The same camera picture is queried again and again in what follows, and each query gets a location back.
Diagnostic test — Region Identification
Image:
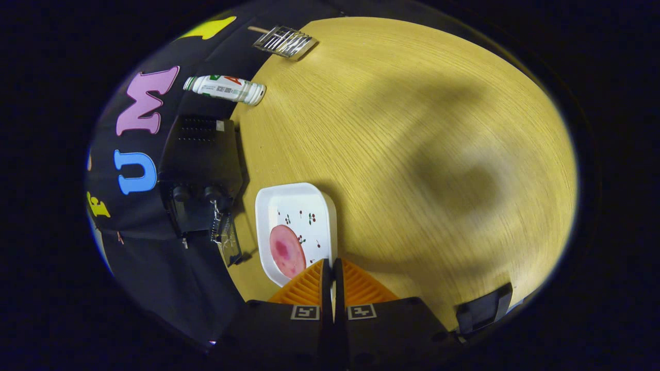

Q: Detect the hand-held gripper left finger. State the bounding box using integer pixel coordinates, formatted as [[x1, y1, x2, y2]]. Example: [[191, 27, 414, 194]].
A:
[[211, 259, 333, 371]]

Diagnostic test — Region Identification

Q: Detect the black toaster oven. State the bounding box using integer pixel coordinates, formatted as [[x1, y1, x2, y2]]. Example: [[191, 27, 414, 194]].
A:
[[157, 114, 244, 267]]

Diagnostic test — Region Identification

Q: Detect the white square tray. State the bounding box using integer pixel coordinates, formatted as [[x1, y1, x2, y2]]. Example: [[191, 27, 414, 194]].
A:
[[255, 182, 338, 288]]

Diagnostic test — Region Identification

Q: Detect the white plastic bottle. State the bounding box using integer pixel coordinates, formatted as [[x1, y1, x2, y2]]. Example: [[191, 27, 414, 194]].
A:
[[183, 75, 267, 106]]

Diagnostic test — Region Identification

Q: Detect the black backdrop cloth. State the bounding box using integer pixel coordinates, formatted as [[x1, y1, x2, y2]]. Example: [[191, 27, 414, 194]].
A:
[[85, 0, 341, 351]]

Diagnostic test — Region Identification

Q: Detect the pink ham slice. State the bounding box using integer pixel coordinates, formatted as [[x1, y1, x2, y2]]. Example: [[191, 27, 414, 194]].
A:
[[269, 225, 307, 279]]

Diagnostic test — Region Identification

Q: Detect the metal wire basket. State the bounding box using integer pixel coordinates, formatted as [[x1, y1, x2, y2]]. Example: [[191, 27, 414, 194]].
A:
[[252, 25, 319, 61]]

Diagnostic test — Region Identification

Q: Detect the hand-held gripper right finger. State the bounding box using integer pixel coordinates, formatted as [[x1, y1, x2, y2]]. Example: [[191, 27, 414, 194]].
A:
[[333, 258, 459, 371]]

